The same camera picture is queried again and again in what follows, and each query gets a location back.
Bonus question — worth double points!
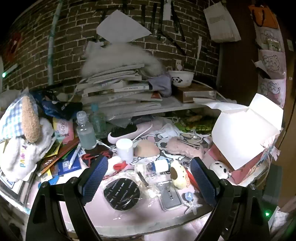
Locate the white panda plush toy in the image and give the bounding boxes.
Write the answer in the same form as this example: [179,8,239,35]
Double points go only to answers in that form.
[209,161,231,179]

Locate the red and black sock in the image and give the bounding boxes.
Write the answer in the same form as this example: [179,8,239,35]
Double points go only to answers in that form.
[81,144,113,167]

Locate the black round tin lid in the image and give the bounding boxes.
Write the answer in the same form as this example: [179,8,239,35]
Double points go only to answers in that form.
[103,178,140,211]

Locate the white plastic cup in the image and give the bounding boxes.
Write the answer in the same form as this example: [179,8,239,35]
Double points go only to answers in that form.
[116,138,133,164]

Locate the clear plastic packaged item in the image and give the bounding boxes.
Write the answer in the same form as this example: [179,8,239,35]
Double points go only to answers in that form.
[156,181,183,211]

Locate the small white bottle blue label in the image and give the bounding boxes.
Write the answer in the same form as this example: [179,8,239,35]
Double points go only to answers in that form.
[147,159,171,174]

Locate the beige makeup sponge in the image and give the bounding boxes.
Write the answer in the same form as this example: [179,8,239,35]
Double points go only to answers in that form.
[134,140,160,158]

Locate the white cardboard box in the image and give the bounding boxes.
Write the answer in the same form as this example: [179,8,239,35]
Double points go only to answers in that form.
[205,93,283,170]

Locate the clear plastic spray bottle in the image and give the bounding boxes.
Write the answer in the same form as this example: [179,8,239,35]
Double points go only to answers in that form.
[76,111,97,150]

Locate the pink Chiikawa desk mat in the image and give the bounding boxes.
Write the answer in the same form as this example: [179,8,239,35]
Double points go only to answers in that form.
[84,124,213,237]

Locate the teal plastic bottle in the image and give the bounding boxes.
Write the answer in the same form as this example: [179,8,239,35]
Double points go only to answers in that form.
[89,103,107,139]

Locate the pink Kotex pack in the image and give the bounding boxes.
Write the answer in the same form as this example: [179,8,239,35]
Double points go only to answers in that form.
[53,118,74,144]

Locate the pink hairbrush black bristles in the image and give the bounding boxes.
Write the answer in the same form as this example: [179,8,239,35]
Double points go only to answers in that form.
[107,121,152,145]

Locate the white shelf board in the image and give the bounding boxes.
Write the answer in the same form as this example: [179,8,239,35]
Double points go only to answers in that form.
[103,97,215,120]

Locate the white towel with letters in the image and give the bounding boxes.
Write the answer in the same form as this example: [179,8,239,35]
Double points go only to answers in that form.
[1,118,56,182]

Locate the brown fuzzy plush ear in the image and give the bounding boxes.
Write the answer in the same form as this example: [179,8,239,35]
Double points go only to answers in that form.
[22,95,41,143]

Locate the stack of books and papers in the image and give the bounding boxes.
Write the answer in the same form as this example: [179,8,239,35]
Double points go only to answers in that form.
[75,64,162,109]

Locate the brown wooden box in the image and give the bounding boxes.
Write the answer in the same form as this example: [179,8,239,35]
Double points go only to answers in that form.
[172,83,217,103]

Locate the panda print ceramic bowl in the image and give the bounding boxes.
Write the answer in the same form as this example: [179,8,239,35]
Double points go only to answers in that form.
[168,71,194,87]

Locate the purple grey cloth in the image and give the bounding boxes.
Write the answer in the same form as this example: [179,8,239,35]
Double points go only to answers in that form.
[148,74,172,97]

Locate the white fluffy fur item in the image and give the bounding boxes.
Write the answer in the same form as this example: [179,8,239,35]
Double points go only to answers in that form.
[81,43,165,78]

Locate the white paper bag hanging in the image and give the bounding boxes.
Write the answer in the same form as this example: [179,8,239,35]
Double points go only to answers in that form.
[204,2,241,43]

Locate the orange black bag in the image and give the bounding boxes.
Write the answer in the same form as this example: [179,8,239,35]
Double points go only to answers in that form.
[248,5,278,29]

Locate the green white wall pipe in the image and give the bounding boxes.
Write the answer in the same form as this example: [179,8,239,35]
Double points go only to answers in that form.
[47,0,63,85]

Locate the pink hanging wall organizer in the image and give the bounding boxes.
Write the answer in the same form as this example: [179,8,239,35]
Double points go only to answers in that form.
[254,25,287,108]

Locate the white paper sheet on wall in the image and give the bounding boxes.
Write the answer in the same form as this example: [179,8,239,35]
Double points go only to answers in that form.
[96,10,152,44]

